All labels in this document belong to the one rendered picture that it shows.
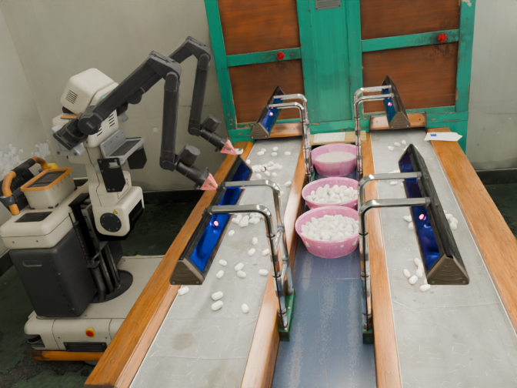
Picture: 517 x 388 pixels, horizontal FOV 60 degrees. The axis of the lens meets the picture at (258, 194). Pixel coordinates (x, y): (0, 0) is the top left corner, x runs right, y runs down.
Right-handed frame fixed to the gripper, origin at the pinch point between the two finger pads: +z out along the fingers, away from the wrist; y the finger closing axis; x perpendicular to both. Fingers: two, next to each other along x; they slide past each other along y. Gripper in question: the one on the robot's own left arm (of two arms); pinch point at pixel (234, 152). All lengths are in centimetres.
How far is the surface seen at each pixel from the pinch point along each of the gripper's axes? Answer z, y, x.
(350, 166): 52, 4, -29
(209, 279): 15, -91, 2
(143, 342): 6, -122, 8
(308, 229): 39, -58, -19
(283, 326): 37, -111, -16
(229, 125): -10.6, 42.4, 6.8
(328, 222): 44, -56, -25
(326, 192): 43, -28, -23
